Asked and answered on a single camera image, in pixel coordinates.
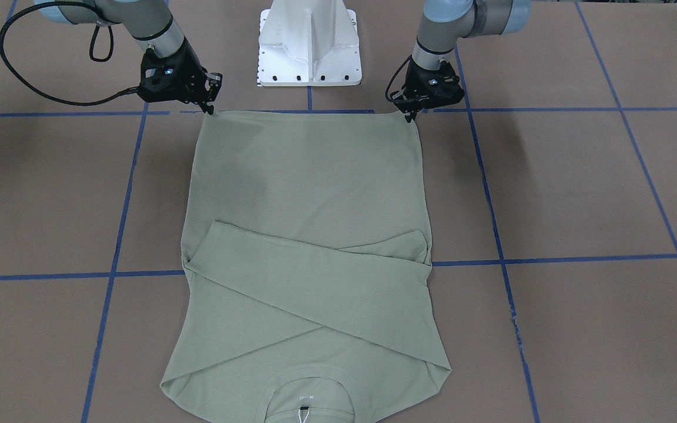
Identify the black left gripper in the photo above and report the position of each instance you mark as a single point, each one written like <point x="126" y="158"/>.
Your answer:
<point x="422" y="84"/>

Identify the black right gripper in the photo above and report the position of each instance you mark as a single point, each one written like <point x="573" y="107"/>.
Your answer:
<point x="188" y="69"/>

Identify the olive green long-sleeve shirt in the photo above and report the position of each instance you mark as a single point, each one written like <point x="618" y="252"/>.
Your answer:
<point x="307" y="251"/>

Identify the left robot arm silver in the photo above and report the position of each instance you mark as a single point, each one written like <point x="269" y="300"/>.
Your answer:
<point x="443" y="23"/>

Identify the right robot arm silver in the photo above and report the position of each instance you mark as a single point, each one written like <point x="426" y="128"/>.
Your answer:
<point x="150" y="23"/>

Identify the white central pedestal base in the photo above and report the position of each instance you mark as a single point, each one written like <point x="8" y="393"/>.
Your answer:
<point x="308" y="43"/>

